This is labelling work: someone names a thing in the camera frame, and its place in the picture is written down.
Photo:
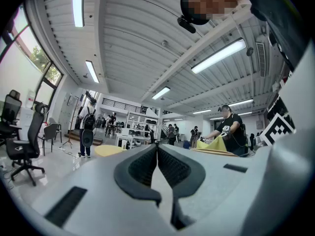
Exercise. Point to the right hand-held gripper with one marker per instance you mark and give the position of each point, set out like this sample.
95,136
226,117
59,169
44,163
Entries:
295,102

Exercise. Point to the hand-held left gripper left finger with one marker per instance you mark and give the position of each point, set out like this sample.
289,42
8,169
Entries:
141,181

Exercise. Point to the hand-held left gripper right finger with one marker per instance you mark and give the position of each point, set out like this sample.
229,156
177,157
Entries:
187,181

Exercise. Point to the yellow cloth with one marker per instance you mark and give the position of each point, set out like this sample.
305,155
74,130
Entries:
212,145

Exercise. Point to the round wooden table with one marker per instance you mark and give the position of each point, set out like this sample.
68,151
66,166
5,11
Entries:
108,150

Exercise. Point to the long ceiling light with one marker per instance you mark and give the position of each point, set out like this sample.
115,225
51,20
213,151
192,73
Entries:
92,71
78,4
161,93
219,55
241,102

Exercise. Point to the ceiling air conditioner vent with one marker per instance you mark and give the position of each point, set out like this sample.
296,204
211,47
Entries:
261,59

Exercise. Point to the white shelf unit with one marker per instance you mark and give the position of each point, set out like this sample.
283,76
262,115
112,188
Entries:
137,124

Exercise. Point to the black balcony railing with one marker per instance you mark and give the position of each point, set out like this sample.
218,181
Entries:
123,105

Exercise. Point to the wooden coat rack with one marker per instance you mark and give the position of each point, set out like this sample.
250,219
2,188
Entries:
71,122

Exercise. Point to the person's black shirt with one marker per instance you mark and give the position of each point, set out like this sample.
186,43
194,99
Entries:
275,4

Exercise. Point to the dark side chair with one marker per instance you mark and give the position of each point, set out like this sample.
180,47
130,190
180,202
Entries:
50,131

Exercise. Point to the black mesh office chair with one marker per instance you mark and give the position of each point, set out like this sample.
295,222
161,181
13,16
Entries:
33,131
11,107

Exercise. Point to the person's head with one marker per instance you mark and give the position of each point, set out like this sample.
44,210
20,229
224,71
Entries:
211,1

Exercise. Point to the large window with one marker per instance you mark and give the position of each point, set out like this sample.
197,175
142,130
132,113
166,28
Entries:
29,58

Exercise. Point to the black head-mounted camera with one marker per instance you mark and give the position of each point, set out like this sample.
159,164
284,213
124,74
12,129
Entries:
186,24

